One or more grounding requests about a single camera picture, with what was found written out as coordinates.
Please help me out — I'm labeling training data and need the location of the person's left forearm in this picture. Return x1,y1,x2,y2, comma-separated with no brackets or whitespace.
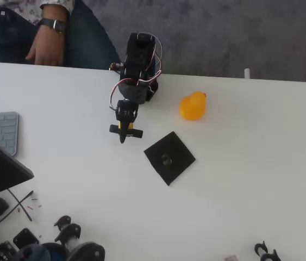
40,4,69,24

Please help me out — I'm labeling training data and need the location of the black clamp body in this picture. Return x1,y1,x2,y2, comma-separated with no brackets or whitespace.
261,249,282,261

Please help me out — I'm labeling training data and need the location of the black square pad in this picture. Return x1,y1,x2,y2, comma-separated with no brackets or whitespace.
143,131,196,187

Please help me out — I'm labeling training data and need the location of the black stick camera yellow tape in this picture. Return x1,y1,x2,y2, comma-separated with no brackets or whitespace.
109,121,143,139

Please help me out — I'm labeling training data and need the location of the small black hook clamp jaw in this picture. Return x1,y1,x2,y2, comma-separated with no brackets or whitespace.
54,215,72,232

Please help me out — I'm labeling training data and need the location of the yellow rubber duck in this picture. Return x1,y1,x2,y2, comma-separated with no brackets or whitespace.
179,91,207,121

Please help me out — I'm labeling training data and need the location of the large black hook clamp jaw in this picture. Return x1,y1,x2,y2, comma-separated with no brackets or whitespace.
54,223,82,245

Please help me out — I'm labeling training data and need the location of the black round clamp pad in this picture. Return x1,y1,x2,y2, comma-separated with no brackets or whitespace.
70,241,106,261

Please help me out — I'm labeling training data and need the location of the black plate with holes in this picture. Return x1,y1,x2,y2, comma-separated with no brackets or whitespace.
13,227,40,250

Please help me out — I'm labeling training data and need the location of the white red servo cable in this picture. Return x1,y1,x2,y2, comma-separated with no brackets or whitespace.
108,78,132,110
139,34,165,85

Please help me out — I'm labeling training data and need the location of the dark round cap red dot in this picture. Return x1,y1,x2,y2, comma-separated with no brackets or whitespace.
14,243,52,261

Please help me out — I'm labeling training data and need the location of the seated person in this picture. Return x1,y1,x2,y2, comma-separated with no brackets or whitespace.
0,0,121,70

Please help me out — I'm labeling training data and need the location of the thin black cable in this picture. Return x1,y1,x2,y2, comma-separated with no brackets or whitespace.
0,190,34,236
7,188,33,222

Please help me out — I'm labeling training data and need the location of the black electronics board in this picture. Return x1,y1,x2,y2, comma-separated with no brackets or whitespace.
0,240,17,261

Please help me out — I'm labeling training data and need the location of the motor controller board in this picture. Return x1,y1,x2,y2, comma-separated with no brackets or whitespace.
109,61,125,73

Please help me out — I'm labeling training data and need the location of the person's left hand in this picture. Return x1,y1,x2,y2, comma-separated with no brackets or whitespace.
25,26,67,67

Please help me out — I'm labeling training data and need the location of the black wrist watch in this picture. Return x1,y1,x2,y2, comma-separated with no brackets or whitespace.
37,18,67,34

